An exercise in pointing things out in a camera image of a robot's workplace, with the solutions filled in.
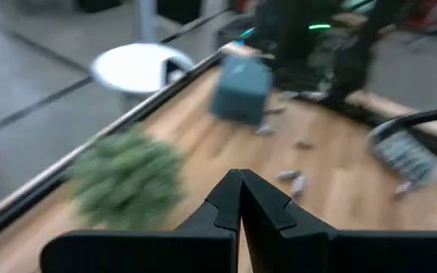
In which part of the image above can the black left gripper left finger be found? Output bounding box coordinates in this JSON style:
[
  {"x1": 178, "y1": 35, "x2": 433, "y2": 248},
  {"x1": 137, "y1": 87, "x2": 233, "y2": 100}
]
[{"x1": 39, "y1": 168, "x2": 243, "y2": 273}]

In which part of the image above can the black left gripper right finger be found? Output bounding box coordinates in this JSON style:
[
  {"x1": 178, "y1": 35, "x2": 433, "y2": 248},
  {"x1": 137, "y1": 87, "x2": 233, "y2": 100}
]
[{"x1": 240, "y1": 168, "x2": 437, "y2": 273}]

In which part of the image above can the silver cylindrical battery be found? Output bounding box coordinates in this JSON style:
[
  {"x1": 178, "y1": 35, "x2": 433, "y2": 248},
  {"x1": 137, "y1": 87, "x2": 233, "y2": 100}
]
[
  {"x1": 291, "y1": 174, "x2": 310, "y2": 199},
  {"x1": 391, "y1": 180, "x2": 414, "y2": 199},
  {"x1": 255, "y1": 124, "x2": 277, "y2": 137},
  {"x1": 263, "y1": 106, "x2": 287, "y2": 116}
]

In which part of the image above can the green potted plant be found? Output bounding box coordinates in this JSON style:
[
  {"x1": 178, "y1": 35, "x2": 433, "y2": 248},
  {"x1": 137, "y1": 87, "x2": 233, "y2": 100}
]
[{"x1": 65, "y1": 126, "x2": 186, "y2": 233}]

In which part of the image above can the grey ribbed object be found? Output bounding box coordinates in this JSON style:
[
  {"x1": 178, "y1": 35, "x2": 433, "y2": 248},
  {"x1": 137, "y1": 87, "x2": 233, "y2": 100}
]
[{"x1": 368, "y1": 127, "x2": 437, "y2": 187}]

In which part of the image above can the grey-green plastic bin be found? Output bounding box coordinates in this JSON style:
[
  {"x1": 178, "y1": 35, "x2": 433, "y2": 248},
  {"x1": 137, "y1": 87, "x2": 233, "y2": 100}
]
[{"x1": 209, "y1": 55, "x2": 274, "y2": 127}]

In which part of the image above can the black curved cable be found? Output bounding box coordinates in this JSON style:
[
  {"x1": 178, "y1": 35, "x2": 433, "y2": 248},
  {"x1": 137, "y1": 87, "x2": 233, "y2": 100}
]
[{"x1": 366, "y1": 104, "x2": 437, "y2": 142}]

